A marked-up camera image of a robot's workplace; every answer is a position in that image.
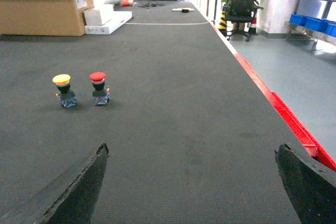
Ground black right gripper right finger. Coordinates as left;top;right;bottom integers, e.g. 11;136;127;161
275;144;335;223

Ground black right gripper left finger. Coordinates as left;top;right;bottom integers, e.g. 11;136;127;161
1;143;109;223

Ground steel flow rack shelf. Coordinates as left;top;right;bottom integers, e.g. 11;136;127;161
285;0;335;46

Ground yellow mushroom push button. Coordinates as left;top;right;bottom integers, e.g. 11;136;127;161
52;74;78;109

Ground red mushroom push button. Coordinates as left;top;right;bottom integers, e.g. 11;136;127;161
89;72;110;105

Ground small white box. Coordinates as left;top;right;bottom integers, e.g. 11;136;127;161
84;4;114;26

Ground flat white carton box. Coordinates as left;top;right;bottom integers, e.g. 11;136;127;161
85;11;132;35

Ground black office chair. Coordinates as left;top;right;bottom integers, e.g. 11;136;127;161
224;0;261;41

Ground large brown cardboard box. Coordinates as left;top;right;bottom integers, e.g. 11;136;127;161
1;0;94;36

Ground red conveyor side rail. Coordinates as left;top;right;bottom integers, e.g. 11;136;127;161
202;14;335;171

